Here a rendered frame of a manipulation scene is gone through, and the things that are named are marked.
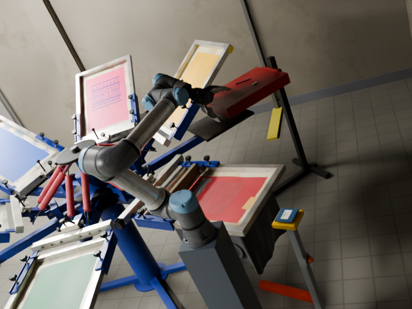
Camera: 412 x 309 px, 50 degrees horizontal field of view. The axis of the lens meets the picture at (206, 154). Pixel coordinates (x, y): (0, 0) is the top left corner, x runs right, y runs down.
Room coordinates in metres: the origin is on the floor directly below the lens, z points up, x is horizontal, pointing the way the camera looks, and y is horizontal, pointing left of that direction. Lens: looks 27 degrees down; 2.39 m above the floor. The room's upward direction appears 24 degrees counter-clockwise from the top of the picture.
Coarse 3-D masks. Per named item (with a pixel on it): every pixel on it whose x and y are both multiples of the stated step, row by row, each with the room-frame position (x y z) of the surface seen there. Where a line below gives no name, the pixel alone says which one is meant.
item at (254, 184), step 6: (198, 180) 2.53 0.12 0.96; (216, 180) 2.43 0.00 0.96; (222, 180) 2.40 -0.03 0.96; (228, 180) 2.37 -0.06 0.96; (234, 180) 2.34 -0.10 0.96; (240, 180) 2.31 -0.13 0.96; (246, 180) 2.28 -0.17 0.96; (252, 180) 2.26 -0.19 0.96; (258, 180) 2.23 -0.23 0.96; (264, 180) 2.20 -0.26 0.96; (192, 186) 2.48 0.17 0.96; (210, 186) 2.39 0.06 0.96; (246, 186) 2.22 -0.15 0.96; (252, 186) 2.20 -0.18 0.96; (258, 186) 2.17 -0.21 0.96; (204, 192) 2.36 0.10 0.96; (240, 192) 2.19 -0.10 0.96; (246, 192) 2.17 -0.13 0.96; (252, 192) 2.14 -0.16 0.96; (240, 198) 2.13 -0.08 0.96; (246, 198) 2.11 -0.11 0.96
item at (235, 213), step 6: (198, 198) 2.32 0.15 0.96; (234, 204) 2.10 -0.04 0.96; (240, 204) 2.08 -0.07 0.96; (228, 210) 2.07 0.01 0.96; (234, 210) 2.04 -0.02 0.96; (240, 210) 2.02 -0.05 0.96; (210, 216) 2.08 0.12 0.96; (216, 216) 2.06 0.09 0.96; (222, 216) 2.04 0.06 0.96; (228, 216) 2.01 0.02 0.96; (234, 216) 1.99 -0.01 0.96; (240, 216) 1.97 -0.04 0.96; (228, 222) 1.97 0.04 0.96; (234, 222) 1.94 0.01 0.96
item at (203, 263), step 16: (224, 240) 1.60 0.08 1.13; (192, 256) 1.55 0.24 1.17; (208, 256) 1.52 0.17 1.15; (224, 256) 1.54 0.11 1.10; (192, 272) 1.57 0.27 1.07; (208, 272) 1.54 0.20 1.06; (224, 272) 1.50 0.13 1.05; (240, 272) 1.61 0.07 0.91; (208, 288) 1.55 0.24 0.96; (224, 288) 1.52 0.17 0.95; (240, 288) 1.55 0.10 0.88; (208, 304) 1.57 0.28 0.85; (224, 304) 1.54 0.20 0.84; (240, 304) 1.50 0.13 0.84; (256, 304) 1.62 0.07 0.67
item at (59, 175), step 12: (96, 144) 3.15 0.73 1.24; (108, 144) 3.11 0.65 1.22; (60, 168) 2.99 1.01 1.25; (60, 180) 2.85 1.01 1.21; (72, 180) 2.83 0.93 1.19; (84, 180) 2.75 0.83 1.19; (48, 192) 2.84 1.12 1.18; (72, 192) 2.75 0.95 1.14; (84, 192) 2.68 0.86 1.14; (72, 204) 2.67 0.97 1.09; (84, 204) 2.62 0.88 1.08; (36, 216) 2.80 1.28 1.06
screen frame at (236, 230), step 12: (216, 168) 2.53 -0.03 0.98; (228, 168) 2.46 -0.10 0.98; (240, 168) 2.40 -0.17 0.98; (252, 168) 2.34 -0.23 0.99; (264, 168) 2.28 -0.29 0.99; (276, 168) 2.23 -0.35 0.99; (276, 180) 2.12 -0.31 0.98; (264, 192) 2.04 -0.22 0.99; (264, 204) 1.98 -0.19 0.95; (252, 216) 1.88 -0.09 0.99; (180, 228) 2.09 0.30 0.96; (228, 228) 1.87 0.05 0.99; (240, 228) 1.83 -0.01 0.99
